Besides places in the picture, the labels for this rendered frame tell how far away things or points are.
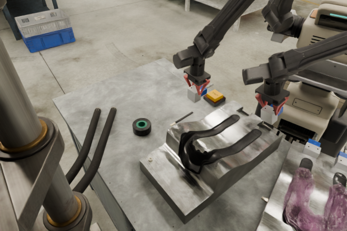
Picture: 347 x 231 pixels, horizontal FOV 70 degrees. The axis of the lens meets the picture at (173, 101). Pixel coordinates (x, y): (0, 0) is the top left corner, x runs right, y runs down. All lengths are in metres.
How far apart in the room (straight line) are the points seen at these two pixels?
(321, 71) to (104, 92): 1.02
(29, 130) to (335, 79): 1.07
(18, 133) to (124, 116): 0.79
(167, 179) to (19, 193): 0.55
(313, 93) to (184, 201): 0.79
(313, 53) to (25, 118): 0.67
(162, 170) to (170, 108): 0.40
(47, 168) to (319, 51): 0.67
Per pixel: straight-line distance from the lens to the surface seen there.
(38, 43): 3.73
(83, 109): 1.26
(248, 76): 0.84
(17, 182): 0.42
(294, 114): 1.32
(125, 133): 1.10
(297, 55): 0.78
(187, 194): 0.84
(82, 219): 0.64
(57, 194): 0.55
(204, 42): 0.89
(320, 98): 1.30
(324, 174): 1.03
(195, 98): 1.06
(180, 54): 0.91
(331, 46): 0.74
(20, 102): 0.40
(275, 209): 0.86
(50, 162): 0.44
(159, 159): 0.92
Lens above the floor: 1.59
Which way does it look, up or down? 40 degrees down
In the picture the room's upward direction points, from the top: 1 degrees clockwise
